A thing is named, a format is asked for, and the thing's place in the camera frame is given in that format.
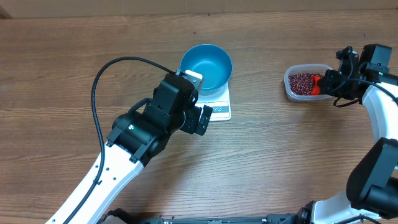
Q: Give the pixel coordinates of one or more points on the orange measuring scoop blue handle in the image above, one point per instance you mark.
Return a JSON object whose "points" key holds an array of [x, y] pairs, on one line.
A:
{"points": [[316, 89]]}

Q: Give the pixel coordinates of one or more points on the clear plastic container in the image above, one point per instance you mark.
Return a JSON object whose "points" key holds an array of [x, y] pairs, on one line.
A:
{"points": [[305, 68]]}

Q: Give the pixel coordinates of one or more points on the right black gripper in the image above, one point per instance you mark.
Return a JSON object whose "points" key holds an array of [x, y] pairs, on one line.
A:
{"points": [[328, 85]]}

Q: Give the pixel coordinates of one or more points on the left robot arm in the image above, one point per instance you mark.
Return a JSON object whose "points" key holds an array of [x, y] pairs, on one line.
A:
{"points": [[136, 137]]}

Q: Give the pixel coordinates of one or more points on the blue bowl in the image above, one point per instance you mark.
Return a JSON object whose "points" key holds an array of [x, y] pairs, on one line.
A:
{"points": [[212, 62]]}

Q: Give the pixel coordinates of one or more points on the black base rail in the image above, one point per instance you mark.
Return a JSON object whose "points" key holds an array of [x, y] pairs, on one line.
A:
{"points": [[120, 216]]}

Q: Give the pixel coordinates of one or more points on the red beans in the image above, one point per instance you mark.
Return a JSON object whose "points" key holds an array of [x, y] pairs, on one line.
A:
{"points": [[301, 84]]}

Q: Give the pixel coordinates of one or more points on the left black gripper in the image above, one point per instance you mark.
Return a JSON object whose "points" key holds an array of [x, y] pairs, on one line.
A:
{"points": [[191, 126]]}

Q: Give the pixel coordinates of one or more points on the white kitchen scale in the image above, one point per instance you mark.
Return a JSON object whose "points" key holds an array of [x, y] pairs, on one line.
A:
{"points": [[219, 100]]}

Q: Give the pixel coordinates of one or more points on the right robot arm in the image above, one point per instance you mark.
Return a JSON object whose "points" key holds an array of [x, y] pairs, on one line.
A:
{"points": [[371, 190]]}

